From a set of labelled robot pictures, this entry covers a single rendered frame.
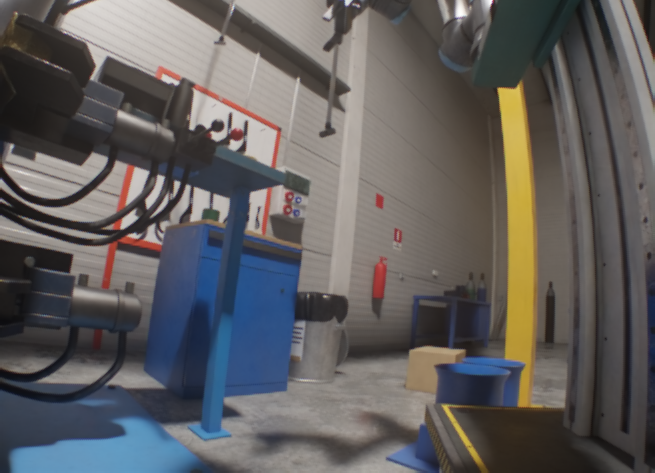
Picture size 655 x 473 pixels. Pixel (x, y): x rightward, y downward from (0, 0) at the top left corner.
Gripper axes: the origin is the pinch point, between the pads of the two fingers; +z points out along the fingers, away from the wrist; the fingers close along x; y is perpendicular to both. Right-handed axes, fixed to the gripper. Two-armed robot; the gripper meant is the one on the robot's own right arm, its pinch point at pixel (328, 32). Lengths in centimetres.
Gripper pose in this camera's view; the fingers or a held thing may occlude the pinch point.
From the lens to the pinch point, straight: 124.8
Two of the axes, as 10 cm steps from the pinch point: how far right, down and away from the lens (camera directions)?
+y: 8.6, 4.7, -1.9
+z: -5.0, 8.1, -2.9
